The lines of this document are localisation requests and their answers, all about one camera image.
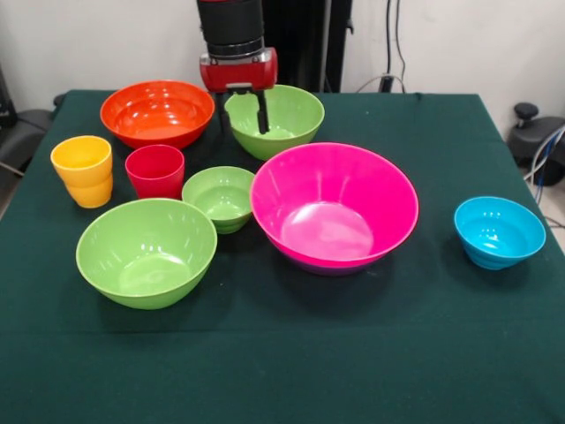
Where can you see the black office chair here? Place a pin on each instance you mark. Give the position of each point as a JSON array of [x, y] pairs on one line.
[[26, 123]]

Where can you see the large green bowl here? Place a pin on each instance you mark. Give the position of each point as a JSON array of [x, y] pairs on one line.
[[145, 252]]

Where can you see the dark green tablecloth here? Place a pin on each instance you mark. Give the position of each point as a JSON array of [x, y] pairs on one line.
[[282, 353]]

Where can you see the small blue bowl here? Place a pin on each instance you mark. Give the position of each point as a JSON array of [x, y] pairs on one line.
[[499, 234]]

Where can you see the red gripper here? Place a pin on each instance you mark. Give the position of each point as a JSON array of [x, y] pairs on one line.
[[238, 75]]

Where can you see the black chair with round knob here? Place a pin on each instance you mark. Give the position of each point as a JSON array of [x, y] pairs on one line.
[[529, 141]]

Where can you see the black plug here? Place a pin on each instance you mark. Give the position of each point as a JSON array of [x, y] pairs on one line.
[[386, 83]]

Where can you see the red cup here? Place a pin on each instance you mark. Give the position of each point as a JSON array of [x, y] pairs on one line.
[[154, 176]]

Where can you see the orange bowl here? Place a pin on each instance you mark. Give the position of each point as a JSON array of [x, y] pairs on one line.
[[156, 110]]

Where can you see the medium green bowl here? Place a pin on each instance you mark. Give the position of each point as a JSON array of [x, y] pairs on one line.
[[296, 119]]

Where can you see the pink bowl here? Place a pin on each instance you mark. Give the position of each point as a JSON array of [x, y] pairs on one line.
[[335, 207]]

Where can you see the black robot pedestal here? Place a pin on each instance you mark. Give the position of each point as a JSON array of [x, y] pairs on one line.
[[300, 44]]

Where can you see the purple bowl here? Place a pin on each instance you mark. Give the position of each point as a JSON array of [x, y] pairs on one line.
[[331, 269]]

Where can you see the small ribbed green bowl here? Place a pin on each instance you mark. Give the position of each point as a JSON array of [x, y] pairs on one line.
[[220, 199]]

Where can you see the yellow cup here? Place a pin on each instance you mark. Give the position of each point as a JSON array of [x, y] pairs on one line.
[[84, 176]]

